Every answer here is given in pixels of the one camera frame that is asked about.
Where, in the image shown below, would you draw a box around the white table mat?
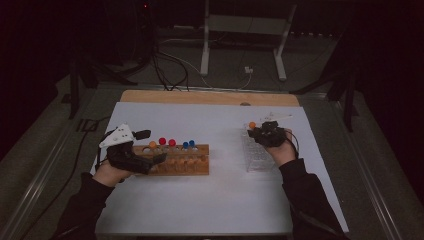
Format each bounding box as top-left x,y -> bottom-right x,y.
90,101 -> 350,235

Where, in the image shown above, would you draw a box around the clear acrylic test tube rack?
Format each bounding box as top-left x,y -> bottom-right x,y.
240,127 -> 280,173

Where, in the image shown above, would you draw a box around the grey metal stand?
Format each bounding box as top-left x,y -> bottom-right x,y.
199,0 -> 298,82

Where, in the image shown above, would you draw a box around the person's left hand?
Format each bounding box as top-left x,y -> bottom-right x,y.
92,161 -> 134,188

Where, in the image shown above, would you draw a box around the black floor cables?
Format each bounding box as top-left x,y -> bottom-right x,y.
150,44 -> 191,92

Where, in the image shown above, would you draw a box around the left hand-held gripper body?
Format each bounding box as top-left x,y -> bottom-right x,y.
98,123 -> 154,175

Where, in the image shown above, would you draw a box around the long black floor cable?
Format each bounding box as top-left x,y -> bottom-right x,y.
18,115 -> 112,239

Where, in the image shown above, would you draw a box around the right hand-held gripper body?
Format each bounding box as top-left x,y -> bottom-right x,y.
259,112 -> 294,148

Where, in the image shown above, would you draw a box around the person's right hand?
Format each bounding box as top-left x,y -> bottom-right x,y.
266,128 -> 298,168

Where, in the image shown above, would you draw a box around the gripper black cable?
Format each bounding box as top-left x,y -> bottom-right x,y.
95,130 -> 112,168
284,129 -> 300,158

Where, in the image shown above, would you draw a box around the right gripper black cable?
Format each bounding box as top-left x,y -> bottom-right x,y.
284,129 -> 300,158

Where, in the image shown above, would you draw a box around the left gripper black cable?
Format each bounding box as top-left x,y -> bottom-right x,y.
95,130 -> 112,168

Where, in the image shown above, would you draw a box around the white cable with plug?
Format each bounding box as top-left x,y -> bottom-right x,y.
159,37 -> 255,91

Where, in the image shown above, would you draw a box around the black floor bracket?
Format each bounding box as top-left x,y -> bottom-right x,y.
76,118 -> 100,133

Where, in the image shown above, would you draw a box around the black tripod stand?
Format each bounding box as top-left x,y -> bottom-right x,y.
67,49 -> 138,120
289,33 -> 360,133

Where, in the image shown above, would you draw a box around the wooden test tube rack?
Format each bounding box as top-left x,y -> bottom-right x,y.
132,143 -> 210,177

